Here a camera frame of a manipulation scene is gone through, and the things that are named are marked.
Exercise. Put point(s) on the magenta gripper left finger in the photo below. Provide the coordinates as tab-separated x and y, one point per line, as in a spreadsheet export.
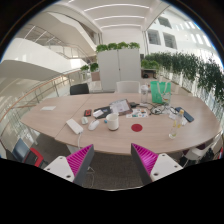
73	167

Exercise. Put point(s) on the green tote bag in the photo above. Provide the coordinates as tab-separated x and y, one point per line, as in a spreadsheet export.
161	92

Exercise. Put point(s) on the white ceramic mug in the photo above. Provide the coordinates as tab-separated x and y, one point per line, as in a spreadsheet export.
112	121

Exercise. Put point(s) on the small red black device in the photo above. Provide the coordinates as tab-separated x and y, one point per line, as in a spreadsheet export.
87	112

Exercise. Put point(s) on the green hedge planter row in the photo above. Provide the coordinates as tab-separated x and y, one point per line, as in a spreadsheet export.
209	74

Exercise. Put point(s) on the clear plastic water bottle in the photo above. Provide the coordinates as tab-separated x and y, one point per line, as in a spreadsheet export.
177	124

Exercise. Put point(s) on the white chair at right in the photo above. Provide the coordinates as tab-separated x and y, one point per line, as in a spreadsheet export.
195	154

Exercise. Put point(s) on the colourful sticker sheet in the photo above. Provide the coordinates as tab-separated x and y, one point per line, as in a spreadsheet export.
138	113

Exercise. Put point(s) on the white computer mouse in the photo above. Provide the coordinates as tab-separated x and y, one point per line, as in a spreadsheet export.
93	124

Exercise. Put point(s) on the white paper sheet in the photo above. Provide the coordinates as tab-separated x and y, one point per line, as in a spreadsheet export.
48	108

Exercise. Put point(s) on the red and blue chair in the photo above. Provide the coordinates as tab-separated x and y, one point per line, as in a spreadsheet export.
24	154

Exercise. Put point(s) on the red round coaster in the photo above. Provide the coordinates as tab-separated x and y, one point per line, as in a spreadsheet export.
136	127

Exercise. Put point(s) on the clear tall bottle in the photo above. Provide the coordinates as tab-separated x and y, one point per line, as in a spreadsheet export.
144	93

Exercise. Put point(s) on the black office chair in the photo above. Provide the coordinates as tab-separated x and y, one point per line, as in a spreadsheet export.
79	89

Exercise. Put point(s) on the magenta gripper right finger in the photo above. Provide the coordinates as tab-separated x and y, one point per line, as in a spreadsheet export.
152	166

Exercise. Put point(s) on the black smartphone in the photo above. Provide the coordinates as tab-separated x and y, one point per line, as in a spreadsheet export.
187	116

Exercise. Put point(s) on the black notebook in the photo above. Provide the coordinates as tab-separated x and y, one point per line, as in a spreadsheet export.
102	112

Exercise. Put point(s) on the white cabinet with plants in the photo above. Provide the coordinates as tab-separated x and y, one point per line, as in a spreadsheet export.
117	65

